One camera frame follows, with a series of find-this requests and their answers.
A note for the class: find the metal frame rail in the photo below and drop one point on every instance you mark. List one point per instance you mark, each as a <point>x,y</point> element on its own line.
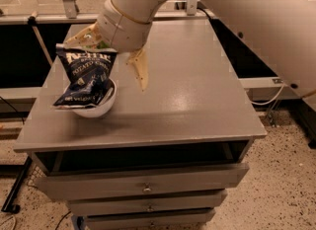
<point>84,18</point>

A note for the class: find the white bowl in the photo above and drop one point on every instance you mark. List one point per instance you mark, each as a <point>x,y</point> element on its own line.
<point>104,106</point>

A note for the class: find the grey drawer cabinet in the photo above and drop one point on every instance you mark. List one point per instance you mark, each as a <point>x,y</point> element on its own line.
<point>194,112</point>

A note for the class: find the blue chip bag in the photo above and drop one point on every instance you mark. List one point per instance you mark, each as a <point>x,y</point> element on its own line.
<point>88,71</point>

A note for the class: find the green chip bag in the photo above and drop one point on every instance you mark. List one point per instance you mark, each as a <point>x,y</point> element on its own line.
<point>102,45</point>

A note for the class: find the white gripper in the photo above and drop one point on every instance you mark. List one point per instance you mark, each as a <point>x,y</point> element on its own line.
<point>118,30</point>

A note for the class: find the black floor bar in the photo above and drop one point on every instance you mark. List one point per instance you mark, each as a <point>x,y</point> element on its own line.
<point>19,173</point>

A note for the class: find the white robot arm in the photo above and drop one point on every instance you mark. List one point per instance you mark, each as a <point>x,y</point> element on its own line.
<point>281,32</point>

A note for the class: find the grey drawer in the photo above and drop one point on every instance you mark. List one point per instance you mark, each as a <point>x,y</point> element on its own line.
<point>142,182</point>
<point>148,203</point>
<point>162,218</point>

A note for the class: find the top grey drawer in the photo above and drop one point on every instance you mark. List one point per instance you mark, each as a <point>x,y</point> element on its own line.
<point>142,182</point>

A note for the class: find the bottom grey drawer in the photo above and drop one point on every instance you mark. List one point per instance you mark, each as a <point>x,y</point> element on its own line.
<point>162,218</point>

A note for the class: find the middle grey drawer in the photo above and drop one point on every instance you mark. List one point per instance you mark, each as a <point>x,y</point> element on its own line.
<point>148,203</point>

